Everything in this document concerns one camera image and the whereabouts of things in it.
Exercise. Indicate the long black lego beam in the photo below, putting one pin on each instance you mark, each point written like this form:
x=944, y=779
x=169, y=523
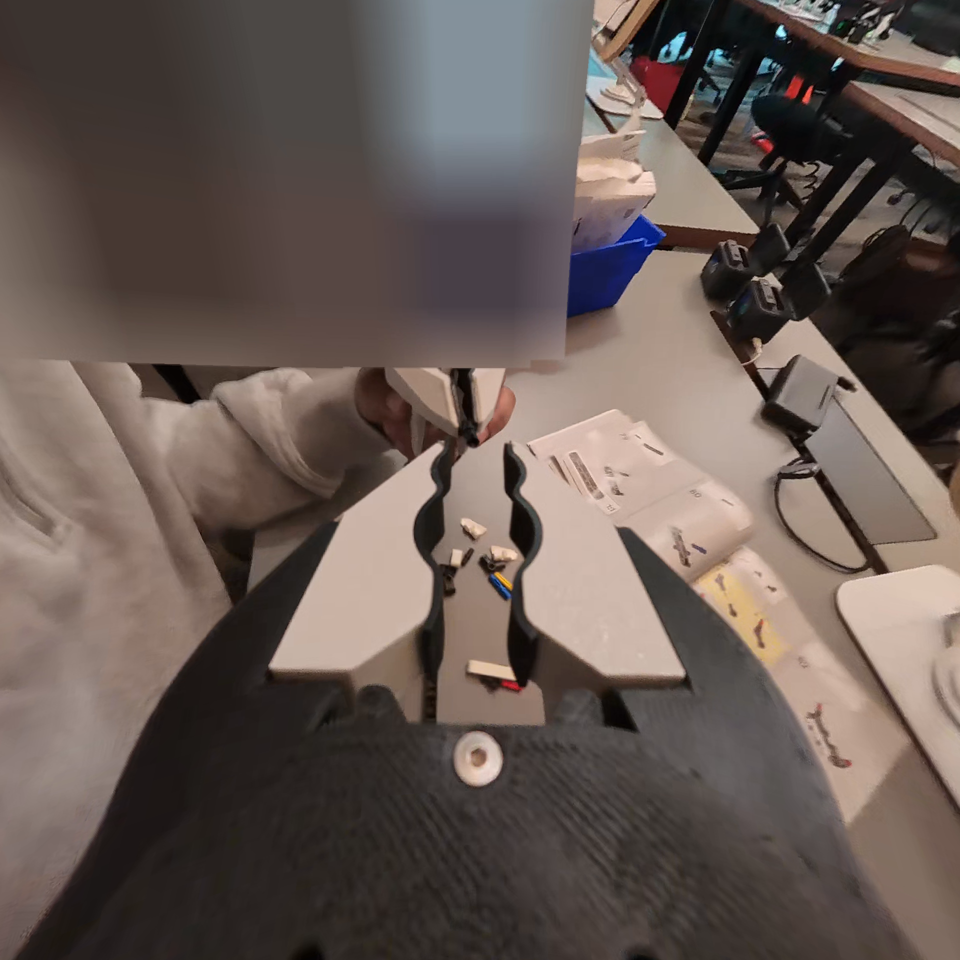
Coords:
x=430, y=697

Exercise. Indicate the black battery charger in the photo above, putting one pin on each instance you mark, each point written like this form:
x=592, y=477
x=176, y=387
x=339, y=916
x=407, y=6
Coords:
x=765, y=304
x=731, y=266

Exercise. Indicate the white angled lego connector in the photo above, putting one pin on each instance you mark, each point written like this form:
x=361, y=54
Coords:
x=504, y=553
x=472, y=529

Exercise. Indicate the white flat device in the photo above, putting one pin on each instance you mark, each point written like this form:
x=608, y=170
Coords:
x=885, y=622

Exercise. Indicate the person's left hand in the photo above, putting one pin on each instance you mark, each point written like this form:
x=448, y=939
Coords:
x=379, y=409

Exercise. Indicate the blue plastic bin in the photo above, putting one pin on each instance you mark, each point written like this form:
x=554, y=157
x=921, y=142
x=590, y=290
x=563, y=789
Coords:
x=607, y=277

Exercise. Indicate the white paper bags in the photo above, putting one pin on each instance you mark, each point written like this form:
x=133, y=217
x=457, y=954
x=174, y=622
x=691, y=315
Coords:
x=611, y=187

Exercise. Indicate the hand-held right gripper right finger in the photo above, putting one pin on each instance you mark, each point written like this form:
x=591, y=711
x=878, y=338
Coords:
x=592, y=607

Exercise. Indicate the grey desk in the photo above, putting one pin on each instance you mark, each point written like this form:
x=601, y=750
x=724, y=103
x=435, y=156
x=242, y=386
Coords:
x=697, y=187

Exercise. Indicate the grey closed laptop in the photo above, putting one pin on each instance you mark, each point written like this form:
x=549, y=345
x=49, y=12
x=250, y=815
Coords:
x=870, y=480

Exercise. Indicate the lego instruction booklet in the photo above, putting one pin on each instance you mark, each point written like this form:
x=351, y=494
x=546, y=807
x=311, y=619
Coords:
x=660, y=487

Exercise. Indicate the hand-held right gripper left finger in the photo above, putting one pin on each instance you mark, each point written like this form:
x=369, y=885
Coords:
x=352, y=600

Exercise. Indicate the black lego connector block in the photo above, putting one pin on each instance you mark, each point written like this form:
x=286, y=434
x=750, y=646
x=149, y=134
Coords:
x=489, y=562

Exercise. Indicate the black office chair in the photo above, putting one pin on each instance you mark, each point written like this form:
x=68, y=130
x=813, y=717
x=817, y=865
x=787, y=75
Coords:
x=787, y=120

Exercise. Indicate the white lego beam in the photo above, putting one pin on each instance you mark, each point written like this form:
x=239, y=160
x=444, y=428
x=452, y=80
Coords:
x=486, y=668

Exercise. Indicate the red plastic crate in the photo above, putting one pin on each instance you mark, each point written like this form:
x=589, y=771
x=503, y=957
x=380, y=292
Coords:
x=660, y=75

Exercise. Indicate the black connector with red axle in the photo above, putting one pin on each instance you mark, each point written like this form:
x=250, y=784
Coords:
x=511, y=684

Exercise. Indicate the black power adapter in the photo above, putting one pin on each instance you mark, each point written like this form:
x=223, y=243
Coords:
x=799, y=390

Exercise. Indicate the person's left forearm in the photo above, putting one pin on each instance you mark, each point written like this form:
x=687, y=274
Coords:
x=285, y=427

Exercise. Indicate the wooden desk with black legs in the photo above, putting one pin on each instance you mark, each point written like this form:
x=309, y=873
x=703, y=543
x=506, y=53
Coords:
x=862, y=45
x=922, y=120

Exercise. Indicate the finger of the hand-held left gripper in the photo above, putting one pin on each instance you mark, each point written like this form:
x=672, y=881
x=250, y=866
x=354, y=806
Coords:
x=487, y=386
x=424, y=390

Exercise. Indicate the blue lego pin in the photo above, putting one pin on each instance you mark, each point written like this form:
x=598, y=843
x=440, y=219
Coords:
x=499, y=589

